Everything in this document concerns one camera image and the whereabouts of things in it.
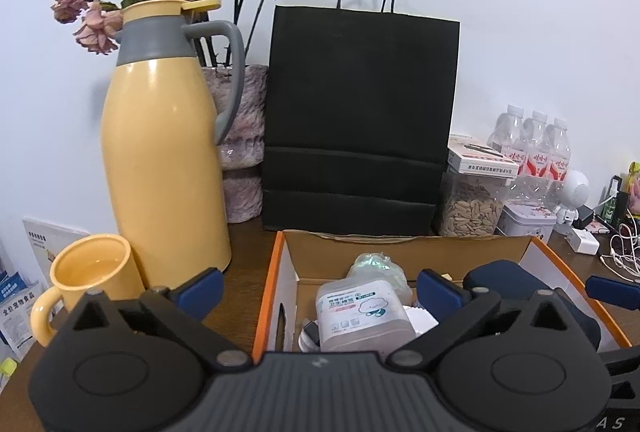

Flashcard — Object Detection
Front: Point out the black paper bag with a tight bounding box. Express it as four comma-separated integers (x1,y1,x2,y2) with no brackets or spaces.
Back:
261,0,461,238

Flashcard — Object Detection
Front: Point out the yellow snack bag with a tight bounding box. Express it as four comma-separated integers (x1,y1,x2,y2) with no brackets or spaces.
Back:
627,162,640,215

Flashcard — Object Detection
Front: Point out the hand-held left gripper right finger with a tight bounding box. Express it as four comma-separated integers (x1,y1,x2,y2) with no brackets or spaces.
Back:
387,269,586,373

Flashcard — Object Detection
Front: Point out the white paper leaflet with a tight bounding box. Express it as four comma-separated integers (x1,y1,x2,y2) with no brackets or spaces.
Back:
21,216,91,263

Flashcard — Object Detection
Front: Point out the pink fuzzy vase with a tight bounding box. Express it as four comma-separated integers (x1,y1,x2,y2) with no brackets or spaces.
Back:
200,64,269,224

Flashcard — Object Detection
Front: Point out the white wipes pack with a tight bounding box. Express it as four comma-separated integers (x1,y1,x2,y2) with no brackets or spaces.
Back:
315,279,417,353

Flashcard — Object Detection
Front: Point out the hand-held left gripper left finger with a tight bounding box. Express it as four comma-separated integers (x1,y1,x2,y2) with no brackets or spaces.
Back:
57,268,253,373

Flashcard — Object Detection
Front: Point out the orange cardboard box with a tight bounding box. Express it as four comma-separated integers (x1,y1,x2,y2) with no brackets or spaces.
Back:
251,230,633,363

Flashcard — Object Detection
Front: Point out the printed tin box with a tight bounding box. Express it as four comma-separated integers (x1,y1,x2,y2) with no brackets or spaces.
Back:
497,202,557,245

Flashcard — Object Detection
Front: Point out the tangle of white cables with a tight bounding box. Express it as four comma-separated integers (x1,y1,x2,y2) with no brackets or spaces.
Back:
597,217,640,283

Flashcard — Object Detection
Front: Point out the clear seed container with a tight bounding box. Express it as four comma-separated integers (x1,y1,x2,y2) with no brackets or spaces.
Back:
436,169,516,238

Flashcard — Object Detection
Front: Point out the white flat box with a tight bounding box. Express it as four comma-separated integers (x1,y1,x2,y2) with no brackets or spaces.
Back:
446,134,518,175

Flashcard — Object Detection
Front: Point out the navy blue pouch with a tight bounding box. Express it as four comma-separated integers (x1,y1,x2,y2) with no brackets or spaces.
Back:
462,260,601,353

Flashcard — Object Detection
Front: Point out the yellow mug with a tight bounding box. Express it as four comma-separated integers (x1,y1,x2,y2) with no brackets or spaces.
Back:
30,233,146,348

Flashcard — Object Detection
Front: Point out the small green bottle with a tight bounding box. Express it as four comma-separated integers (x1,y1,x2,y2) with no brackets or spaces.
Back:
602,175,621,220

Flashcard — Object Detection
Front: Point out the white robot speaker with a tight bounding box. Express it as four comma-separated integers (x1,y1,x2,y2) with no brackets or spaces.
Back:
554,169,591,235

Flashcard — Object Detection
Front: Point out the white charger adapter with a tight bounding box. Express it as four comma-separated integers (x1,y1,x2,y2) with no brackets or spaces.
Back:
566,229,600,255

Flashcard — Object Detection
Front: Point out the yellow thermos jug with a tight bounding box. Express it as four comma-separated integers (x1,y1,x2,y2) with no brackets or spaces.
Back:
100,0,246,293

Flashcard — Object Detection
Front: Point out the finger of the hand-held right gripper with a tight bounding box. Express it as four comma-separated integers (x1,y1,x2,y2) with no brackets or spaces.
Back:
599,346,640,393
586,275,640,309

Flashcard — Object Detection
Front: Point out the blue and white packet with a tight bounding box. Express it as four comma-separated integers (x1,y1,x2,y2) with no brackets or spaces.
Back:
0,257,43,363

